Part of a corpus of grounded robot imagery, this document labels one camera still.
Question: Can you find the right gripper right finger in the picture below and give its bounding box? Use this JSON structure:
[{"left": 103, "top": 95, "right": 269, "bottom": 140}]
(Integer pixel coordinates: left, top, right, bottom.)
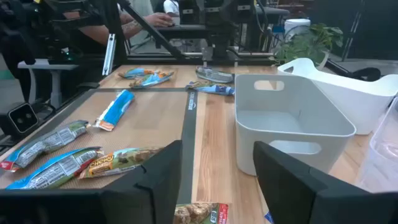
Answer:
[{"left": 252, "top": 141, "right": 398, "bottom": 224}]

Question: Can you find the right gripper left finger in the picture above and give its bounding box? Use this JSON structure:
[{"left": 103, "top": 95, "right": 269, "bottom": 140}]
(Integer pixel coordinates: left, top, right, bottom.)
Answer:
[{"left": 0, "top": 139, "right": 183, "bottom": 224}]

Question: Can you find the green Chewy granola bar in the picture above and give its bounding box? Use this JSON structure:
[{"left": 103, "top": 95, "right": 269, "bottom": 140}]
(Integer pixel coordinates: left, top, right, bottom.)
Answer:
[{"left": 76, "top": 146, "right": 164, "bottom": 180}]

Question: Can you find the red brown granola bar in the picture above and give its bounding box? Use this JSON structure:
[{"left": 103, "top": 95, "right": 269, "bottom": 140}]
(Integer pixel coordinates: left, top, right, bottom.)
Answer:
[{"left": 173, "top": 202, "right": 229, "bottom": 224}]

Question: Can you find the silver blue granola bar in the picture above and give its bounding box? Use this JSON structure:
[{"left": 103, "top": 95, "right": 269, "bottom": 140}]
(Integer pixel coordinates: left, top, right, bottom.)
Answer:
[{"left": 195, "top": 65, "right": 234, "bottom": 84}]

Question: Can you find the blue yellow granola bar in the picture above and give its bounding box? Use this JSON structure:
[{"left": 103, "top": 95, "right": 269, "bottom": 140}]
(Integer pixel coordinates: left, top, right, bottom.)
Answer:
[{"left": 185, "top": 81, "right": 236, "bottom": 96}]

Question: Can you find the blue brown granola bar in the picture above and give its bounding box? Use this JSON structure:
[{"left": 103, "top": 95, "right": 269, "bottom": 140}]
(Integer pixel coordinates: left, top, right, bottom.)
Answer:
[{"left": 129, "top": 70, "right": 175, "bottom": 90}]

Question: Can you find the person's forearm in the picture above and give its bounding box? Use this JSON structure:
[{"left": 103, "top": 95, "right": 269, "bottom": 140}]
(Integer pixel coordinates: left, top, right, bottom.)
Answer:
[{"left": 79, "top": 19, "right": 147, "bottom": 46}]

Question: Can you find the dark grey desk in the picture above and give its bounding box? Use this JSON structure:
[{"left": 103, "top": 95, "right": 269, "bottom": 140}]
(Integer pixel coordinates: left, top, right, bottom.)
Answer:
[{"left": 154, "top": 6, "right": 292, "bottom": 42}]

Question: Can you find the person's hand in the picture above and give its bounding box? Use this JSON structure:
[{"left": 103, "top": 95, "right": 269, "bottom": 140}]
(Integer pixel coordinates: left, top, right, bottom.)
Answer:
[{"left": 143, "top": 12, "right": 175, "bottom": 28}]

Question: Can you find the translucent baking mat black border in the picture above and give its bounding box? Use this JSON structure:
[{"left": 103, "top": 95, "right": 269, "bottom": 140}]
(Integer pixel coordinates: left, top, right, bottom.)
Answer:
[{"left": 0, "top": 88, "right": 199, "bottom": 205}]

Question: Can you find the white round container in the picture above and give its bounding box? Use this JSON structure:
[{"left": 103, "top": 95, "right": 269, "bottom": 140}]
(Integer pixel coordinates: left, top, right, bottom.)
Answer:
[{"left": 284, "top": 17, "right": 312, "bottom": 41}]

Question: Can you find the grey plastic bin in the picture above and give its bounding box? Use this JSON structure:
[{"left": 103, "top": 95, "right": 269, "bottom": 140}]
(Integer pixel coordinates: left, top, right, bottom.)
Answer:
[{"left": 234, "top": 73, "right": 358, "bottom": 177}]

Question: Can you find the clear plastic bin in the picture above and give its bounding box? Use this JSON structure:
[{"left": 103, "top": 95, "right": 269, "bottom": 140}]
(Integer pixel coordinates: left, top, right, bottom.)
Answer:
[{"left": 354, "top": 96, "right": 398, "bottom": 194}]

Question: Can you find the green artificial plant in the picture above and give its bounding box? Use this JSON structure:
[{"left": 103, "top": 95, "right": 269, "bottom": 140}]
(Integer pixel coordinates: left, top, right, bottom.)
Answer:
[{"left": 273, "top": 23, "right": 345, "bottom": 68}]

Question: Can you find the clear container left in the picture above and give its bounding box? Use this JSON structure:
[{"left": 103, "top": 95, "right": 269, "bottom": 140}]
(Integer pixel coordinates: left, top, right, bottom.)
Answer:
[{"left": 277, "top": 57, "right": 398, "bottom": 136}]

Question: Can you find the silver aluminium extrusion piece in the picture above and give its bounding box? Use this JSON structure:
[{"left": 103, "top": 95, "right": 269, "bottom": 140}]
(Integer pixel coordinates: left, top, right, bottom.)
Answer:
[{"left": 101, "top": 33, "right": 117, "bottom": 77}]

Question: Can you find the black tripod stand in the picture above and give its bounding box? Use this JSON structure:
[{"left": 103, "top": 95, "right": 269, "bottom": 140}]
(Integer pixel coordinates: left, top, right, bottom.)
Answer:
[{"left": 341, "top": 0, "right": 366, "bottom": 62}]

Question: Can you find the white side table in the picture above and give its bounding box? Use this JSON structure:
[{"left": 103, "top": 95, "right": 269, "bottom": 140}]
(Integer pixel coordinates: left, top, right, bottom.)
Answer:
[{"left": 17, "top": 58, "right": 79, "bottom": 110}]

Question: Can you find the black table-level camera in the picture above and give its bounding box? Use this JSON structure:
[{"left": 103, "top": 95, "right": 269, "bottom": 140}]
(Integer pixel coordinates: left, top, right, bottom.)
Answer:
[{"left": 0, "top": 101, "right": 40, "bottom": 139}]

